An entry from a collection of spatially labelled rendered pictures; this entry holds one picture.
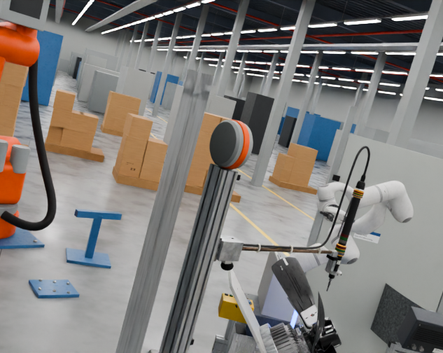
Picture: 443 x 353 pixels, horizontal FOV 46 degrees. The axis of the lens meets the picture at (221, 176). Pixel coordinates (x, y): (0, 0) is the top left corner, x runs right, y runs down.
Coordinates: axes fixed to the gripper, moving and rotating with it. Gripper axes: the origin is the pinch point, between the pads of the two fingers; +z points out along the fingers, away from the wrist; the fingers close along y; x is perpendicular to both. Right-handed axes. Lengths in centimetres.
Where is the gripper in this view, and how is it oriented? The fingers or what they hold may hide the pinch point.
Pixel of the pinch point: (341, 220)
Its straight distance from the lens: 233.0
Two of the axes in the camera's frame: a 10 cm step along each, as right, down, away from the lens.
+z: 0.2, 1.6, -9.9
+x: 2.6, -9.5, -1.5
